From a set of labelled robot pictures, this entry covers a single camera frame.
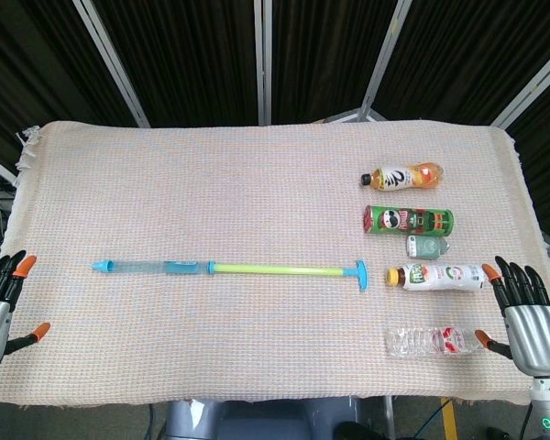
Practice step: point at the clear water bottle red label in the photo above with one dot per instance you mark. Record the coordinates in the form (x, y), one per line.
(431, 341)

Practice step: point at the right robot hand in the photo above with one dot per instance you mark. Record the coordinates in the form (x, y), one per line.
(529, 321)

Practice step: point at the blue green water pump toy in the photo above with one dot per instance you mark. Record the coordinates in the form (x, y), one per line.
(229, 268)

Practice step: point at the folding screen with metal frames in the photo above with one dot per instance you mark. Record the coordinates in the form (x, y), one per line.
(266, 59)

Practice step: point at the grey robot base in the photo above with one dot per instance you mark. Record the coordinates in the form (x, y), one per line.
(266, 419)

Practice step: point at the beige woven tablecloth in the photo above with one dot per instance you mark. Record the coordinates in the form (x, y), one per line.
(211, 206)

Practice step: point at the green Pringles can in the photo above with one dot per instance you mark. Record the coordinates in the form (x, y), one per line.
(408, 220)

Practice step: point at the white labelled yellow-cap bottle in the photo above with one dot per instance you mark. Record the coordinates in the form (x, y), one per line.
(435, 277)

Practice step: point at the orange drink bottle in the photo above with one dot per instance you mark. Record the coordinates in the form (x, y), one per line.
(403, 177)

